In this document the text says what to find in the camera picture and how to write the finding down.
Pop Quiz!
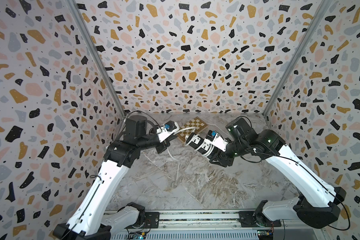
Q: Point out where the black power strip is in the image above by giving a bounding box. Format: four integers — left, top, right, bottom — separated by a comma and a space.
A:
185, 133, 215, 159

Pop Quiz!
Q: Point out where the white power cord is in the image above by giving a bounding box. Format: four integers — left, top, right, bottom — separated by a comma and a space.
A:
164, 126, 197, 190

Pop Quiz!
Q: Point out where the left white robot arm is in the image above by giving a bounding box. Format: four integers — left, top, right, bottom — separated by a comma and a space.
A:
53, 115, 180, 240

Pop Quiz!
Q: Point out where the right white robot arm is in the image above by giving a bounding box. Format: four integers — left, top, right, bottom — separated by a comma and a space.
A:
205, 117, 346, 229

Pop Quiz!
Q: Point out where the wooden chessboard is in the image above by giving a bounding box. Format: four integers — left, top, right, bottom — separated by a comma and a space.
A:
177, 117, 208, 144

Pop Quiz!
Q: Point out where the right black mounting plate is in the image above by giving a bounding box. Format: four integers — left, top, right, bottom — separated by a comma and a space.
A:
239, 211, 282, 228

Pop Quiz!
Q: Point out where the black mounting plate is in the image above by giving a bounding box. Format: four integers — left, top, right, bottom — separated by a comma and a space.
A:
239, 211, 282, 228
145, 212, 160, 230

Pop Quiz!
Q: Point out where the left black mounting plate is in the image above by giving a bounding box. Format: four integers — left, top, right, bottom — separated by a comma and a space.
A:
145, 212, 160, 230

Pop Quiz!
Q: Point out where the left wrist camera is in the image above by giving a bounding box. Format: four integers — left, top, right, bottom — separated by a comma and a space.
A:
125, 115, 147, 140

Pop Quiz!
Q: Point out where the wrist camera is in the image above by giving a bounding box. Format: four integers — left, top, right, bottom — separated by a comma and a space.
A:
226, 117, 254, 142
125, 115, 147, 140

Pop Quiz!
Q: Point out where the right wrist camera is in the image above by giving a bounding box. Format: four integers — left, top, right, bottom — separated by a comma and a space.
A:
226, 117, 254, 142

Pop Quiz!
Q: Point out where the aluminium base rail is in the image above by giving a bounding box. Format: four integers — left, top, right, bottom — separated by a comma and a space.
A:
68, 208, 328, 240

